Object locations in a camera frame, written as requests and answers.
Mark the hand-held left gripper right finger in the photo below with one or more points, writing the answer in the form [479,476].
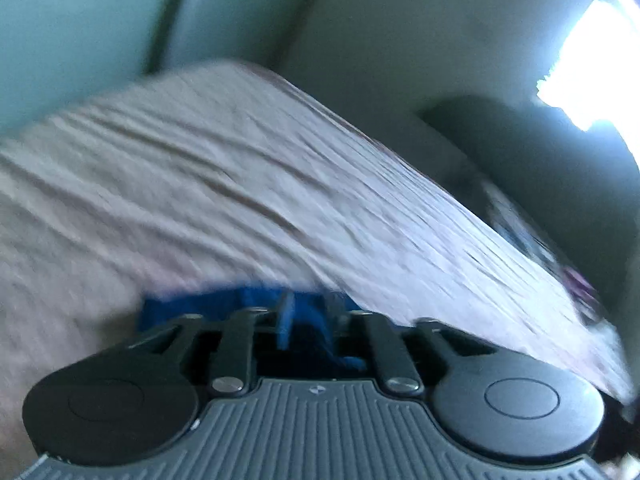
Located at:
[334,310]

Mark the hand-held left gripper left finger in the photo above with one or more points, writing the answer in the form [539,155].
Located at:
[286,321]

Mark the blue beaded sweater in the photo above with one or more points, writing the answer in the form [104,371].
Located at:
[305,342]

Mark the pink bed sheet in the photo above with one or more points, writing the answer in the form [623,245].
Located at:
[225,175]

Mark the patterned pillow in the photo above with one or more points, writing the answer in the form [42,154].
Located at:
[520,230]

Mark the purple cloth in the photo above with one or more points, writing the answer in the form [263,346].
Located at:
[580,285]

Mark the glass wardrobe with flower decals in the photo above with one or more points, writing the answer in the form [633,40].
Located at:
[100,25]

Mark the bright window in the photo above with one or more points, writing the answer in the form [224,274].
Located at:
[590,60]

